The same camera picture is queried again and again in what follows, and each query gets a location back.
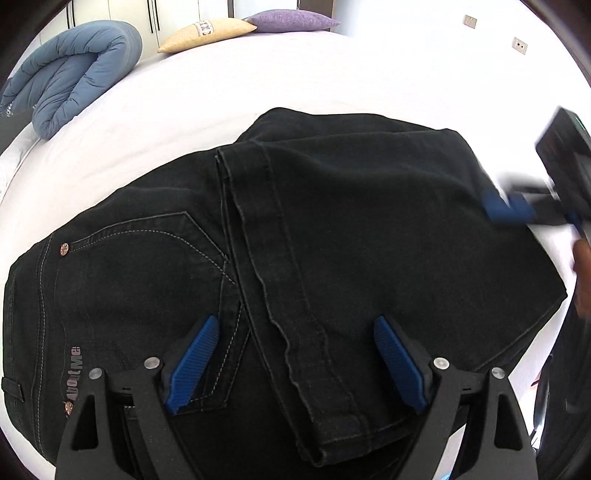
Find purple cushion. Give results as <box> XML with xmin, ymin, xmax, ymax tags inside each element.
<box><xmin>245</xmin><ymin>9</ymin><xmax>339</xmax><ymax>33</ymax></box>

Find yellow cushion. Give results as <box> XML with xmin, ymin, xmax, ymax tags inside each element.
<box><xmin>158</xmin><ymin>18</ymin><xmax>257</xmax><ymax>54</ymax></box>

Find wall socket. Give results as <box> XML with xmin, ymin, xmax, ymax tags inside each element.
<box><xmin>464</xmin><ymin>15</ymin><xmax>477</xmax><ymax>29</ymax></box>
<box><xmin>512</xmin><ymin>37</ymin><xmax>528</xmax><ymax>55</ymax></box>

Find right hand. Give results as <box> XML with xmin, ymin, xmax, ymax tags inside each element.
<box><xmin>572</xmin><ymin>239</ymin><xmax>591</xmax><ymax>320</ymax></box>

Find wall socket upper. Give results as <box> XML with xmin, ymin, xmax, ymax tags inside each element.
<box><xmin>464</xmin><ymin>15</ymin><xmax>477</xmax><ymax>29</ymax></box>

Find black denim pants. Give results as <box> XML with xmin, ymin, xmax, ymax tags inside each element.
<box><xmin>2</xmin><ymin>109</ymin><xmax>566</xmax><ymax>479</ymax></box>

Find wall socket lower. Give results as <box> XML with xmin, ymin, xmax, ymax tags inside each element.
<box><xmin>512</xmin><ymin>37</ymin><xmax>528</xmax><ymax>55</ymax></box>

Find blue rolled duvet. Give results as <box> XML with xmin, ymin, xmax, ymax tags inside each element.
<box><xmin>1</xmin><ymin>20</ymin><xmax>142</xmax><ymax>140</ymax></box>

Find white bed sheet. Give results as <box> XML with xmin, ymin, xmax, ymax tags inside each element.
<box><xmin>1</xmin><ymin>32</ymin><xmax>590</xmax><ymax>272</ymax></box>

